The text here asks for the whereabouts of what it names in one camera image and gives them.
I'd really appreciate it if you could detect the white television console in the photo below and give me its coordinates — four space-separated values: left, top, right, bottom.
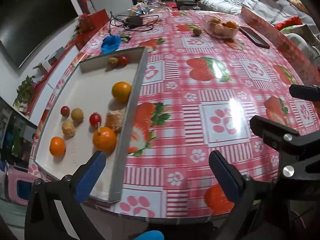
25 25 83 128

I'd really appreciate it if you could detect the grey white sofa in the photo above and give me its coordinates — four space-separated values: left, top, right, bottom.
199 0 320 63

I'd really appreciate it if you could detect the black smartphone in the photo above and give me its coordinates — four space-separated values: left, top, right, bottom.
239 26 271 49

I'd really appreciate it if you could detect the glass display cabinet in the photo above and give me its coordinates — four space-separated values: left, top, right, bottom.
0 96 38 160

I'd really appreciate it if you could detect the strawberry print tablecloth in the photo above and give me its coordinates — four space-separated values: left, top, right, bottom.
27 4 320 224

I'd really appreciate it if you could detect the golden husked physalis fruit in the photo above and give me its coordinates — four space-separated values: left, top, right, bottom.
61 119 76 138

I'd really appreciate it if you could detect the black charger with cable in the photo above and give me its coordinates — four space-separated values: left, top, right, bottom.
109 11 159 42

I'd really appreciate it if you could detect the black framed tablet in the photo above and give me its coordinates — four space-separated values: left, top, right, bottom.
176 0 198 8

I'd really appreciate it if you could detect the pale wrinkled fruit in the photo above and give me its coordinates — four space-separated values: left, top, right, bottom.
105 109 125 132

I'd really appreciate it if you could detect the tall red gift box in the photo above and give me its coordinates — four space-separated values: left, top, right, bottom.
78 9 111 33

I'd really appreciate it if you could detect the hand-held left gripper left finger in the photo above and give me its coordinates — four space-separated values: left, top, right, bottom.
24 151 107 240

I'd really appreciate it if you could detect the black flat television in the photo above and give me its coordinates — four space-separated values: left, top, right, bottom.
0 0 79 68

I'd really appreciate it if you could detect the white shallow cardboard tray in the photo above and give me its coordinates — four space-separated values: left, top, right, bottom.
32 46 148 204

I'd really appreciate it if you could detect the blue disposable glove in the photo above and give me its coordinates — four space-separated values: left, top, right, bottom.
101 35 121 54

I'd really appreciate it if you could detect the pile of packaged snacks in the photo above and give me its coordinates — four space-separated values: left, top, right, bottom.
129 1 175 15

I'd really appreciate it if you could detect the pink plastic stool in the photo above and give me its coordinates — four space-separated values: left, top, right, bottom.
5 165 35 207

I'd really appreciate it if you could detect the pale peeled citrus fruit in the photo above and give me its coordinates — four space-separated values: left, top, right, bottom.
212 25 235 37

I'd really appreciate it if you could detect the person's left hand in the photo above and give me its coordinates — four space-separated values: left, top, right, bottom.
132 231 165 240

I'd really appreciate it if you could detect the green potted plant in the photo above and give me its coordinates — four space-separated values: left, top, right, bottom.
14 76 37 110

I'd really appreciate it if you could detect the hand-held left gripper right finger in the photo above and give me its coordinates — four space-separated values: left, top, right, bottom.
209 151 293 240

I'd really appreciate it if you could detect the beige printed cushion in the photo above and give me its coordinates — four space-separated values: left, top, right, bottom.
281 24 320 47

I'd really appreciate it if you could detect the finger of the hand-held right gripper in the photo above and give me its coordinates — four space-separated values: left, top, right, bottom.
249 115 320 200
289 84 320 102

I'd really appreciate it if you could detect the clear glass bowl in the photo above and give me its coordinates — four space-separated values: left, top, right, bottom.
202 15 240 39

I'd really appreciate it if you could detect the yellow blue plush toy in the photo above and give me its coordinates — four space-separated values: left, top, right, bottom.
287 0 309 14

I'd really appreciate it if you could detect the grey box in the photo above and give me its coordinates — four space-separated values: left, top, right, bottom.
49 51 63 64

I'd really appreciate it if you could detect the plain red cushion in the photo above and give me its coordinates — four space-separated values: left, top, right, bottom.
275 16 304 32

